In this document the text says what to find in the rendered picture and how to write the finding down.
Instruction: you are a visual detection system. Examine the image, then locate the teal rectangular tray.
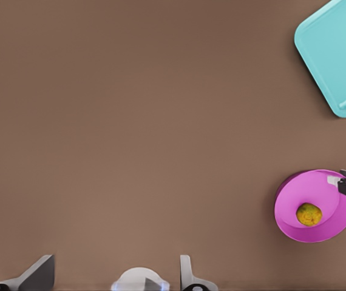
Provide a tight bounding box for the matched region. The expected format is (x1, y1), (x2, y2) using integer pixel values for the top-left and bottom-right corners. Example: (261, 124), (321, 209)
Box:
(293, 0), (346, 119)

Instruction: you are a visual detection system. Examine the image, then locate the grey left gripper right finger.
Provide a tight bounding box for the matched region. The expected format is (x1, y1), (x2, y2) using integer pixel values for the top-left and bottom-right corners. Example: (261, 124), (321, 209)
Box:
(179, 254), (220, 291)

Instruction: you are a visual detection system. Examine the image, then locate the pink round plate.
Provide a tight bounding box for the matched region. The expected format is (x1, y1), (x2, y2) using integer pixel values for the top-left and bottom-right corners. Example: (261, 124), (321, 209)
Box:
(274, 169), (346, 244)

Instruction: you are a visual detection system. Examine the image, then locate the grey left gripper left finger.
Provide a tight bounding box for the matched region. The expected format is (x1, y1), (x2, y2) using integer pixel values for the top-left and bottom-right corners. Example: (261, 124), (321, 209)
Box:
(0, 254), (56, 291)

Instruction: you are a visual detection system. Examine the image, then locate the orange fruit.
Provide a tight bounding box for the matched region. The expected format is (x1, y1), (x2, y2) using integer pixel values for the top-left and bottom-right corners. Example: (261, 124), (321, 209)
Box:
(296, 202), (324, 227)

